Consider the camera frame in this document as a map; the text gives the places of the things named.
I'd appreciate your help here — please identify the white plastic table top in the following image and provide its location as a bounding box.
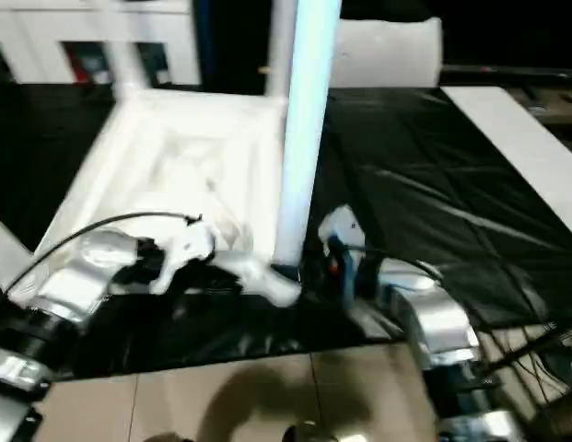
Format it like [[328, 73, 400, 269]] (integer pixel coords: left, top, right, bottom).
[[11, 87, 301, 308]]

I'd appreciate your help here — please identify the black work mat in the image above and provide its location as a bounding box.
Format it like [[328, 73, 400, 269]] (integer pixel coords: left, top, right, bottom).
[[0, 80, 572, 381]]

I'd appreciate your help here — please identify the black robot foot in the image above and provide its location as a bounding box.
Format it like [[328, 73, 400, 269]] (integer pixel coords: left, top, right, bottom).
[[146, 431, 197, 442]]

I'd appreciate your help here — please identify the black metal stand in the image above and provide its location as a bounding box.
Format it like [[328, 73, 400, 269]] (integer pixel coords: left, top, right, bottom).
[[478, 321, 572, 372]]

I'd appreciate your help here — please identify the white sheet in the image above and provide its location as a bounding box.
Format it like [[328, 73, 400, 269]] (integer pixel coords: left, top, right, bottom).
[[440, 85, 572, 243]]

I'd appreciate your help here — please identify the white chair back panel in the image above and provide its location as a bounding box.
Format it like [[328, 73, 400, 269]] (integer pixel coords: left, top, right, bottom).
[[329, 17, 445, 89]]

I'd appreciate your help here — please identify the black cabinet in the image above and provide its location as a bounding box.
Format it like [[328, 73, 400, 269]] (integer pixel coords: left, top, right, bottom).
[[197, 0, 277, 97]]

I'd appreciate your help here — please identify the red packet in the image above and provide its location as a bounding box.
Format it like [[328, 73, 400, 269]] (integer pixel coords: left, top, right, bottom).
[[66, 43, 82, 82]]

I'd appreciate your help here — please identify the black bar with red light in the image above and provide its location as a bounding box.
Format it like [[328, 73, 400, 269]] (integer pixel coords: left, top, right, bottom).
[[439, 64, 572, 80]]

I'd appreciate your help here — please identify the white cabinet with glass doors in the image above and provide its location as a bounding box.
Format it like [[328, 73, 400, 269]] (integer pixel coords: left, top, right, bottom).
[[0, 0, 203, 87]]

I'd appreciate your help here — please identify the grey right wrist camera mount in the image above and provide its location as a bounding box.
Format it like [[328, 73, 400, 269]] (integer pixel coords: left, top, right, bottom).
[[317, 205, 368, 262]]

